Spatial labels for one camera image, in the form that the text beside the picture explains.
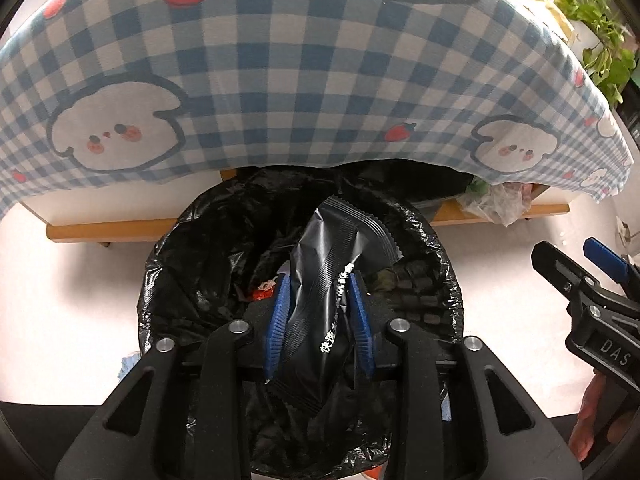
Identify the potted green plant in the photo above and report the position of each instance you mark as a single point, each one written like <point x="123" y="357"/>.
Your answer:
<point x="600" y="60"/>

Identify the person's right hand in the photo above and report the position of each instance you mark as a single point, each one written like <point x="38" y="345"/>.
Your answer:
<point x="587" y="420"/>

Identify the person's left leg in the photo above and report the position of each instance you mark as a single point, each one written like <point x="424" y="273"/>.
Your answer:
<point x="40" y="440"/>

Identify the gold tissue box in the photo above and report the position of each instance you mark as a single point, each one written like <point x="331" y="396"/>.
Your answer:
<point x="562" y="22"/>

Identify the clear crumpled plastic bag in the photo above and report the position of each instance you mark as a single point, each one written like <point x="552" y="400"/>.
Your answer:
<point x="495" y="205"/>

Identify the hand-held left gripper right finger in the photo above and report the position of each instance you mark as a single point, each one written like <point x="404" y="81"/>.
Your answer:
<point x="361" y="330"/>

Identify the red plastic bag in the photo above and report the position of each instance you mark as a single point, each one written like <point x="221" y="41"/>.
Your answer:
<point x="262" y="294"/>

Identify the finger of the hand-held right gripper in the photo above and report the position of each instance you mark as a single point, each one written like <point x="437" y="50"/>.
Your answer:
<point x="605" y="260"/>
<point x="555" y="265"/>

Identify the low wooden table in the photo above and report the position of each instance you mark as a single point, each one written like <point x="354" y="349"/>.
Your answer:
<point x="100" y="232"/>

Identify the black snack packet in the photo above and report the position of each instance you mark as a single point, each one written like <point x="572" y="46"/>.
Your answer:
<point x="320" y="270"/>

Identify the trash bin with black liner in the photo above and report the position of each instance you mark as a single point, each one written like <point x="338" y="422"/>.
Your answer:
<point x="200" y="260"/>

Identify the blue checked printed tablecloth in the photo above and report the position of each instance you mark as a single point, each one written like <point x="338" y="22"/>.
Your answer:
<point x="280" y="85"/>

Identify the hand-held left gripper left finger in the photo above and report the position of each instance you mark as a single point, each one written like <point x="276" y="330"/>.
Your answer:
<point x="277" y="330"/>

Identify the blue fuzzy left slipper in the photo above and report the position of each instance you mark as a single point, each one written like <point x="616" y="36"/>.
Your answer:
<point x="130" y="367"/>

